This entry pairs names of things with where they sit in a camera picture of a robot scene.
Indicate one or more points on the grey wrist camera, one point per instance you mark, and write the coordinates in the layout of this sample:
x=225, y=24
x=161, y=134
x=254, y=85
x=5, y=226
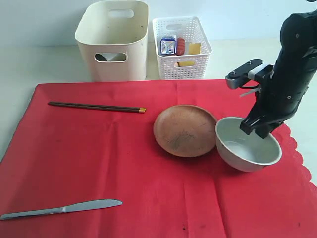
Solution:
x=244, y=73

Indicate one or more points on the cream plastic storage bin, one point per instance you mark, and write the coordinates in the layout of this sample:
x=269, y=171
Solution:
x=119, y=27

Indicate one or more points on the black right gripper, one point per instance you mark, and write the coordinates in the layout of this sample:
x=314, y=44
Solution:
x=281, y=92

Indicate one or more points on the white ceramic bowl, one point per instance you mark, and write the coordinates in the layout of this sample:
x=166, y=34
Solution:
x=247, y=153

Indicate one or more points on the silver table knife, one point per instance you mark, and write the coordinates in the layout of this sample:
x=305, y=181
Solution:
x=83, y=206

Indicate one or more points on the yellow cake wedge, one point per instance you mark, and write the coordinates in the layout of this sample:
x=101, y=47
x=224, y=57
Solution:
x=193, y=49

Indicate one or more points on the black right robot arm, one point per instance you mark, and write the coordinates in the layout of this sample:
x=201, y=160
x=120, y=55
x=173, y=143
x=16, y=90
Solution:
x=298, y=34

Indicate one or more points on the round wooden plate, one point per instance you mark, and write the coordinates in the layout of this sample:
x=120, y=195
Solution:
x=185, y=131

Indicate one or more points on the small milk carton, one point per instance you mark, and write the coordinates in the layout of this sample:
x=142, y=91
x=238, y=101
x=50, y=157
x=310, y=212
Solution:
x=168, y=45

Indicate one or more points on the white perforated plastic basket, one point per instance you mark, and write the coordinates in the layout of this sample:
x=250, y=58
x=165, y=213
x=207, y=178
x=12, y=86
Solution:
x=189, y=28

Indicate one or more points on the dark wooden chopstick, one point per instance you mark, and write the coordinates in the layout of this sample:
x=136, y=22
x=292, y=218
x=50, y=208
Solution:
x=96, y=106
x=105, y=109

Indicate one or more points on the red sausage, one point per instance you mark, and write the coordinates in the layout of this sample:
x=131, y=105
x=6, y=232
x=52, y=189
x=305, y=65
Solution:
x=180, y=46

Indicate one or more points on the red tablecloth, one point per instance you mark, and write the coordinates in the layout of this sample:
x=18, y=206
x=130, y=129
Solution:
x=60, y=156

